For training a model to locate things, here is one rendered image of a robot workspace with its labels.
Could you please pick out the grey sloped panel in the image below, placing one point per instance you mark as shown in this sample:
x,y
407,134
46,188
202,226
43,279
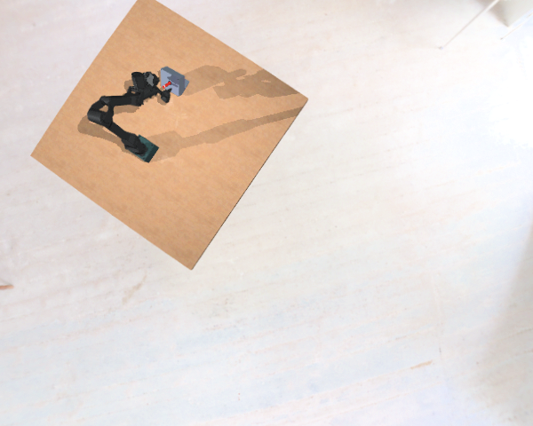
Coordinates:
x,y
178,81

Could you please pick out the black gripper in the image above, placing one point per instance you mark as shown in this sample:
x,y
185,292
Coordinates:
x,y
165,95

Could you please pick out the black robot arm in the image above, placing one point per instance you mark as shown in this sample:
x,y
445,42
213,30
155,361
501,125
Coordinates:
x,y
130,140

